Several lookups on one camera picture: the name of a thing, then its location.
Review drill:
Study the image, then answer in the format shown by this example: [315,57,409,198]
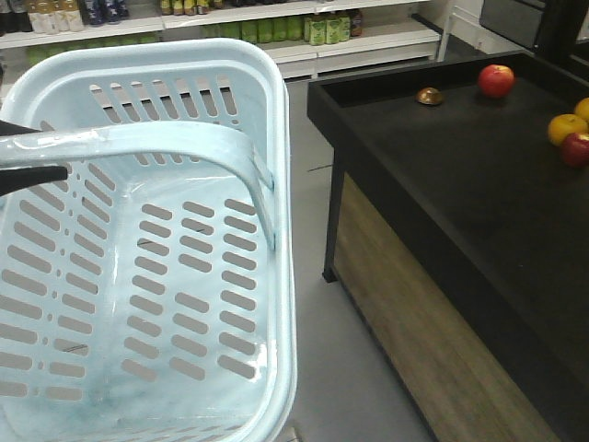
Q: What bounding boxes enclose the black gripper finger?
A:
[0,120,40,137]
[0,166,68,195]

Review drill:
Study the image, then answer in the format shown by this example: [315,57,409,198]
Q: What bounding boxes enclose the light blue plastic basket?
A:
[1,38,296,441]

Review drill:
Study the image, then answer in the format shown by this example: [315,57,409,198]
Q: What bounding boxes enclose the white supermarket shelf unit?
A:
[1,1,441,83]

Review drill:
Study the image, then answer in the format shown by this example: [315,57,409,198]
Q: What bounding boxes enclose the brown mushroom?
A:
[415,87,445,106]

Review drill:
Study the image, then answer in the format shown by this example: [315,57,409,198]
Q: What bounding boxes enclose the black wooden produce stand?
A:
[307,1,588,441]

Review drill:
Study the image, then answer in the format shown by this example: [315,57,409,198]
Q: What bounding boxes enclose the red apple corner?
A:
[478,64,515,99]

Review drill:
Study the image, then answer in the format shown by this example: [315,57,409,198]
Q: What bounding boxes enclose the yellow fruit left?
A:
[547,113,588,146]

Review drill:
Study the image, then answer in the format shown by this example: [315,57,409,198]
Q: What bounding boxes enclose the red apple front left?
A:
[560,133,588,168]

